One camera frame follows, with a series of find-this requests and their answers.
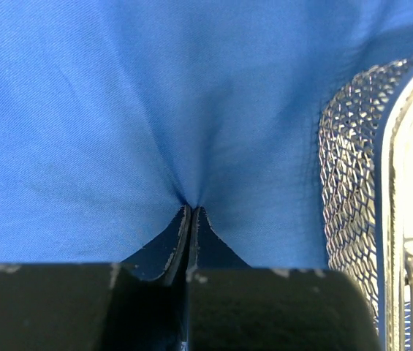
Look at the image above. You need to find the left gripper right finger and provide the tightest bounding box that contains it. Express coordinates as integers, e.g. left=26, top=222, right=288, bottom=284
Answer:
left=186, top=208, right=380, bottom=350

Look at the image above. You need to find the blue surgical drape cloth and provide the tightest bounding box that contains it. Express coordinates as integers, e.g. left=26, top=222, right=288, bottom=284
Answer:
left=0, top=1, right=413, bottom=268

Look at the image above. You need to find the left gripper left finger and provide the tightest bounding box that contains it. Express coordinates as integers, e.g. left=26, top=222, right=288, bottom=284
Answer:
left=0, top=206, right=192, bottom=350

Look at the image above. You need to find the metal mesh instrument tray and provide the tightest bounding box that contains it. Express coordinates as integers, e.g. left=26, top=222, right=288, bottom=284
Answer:
left=319, top=56, right=413, bottom=350

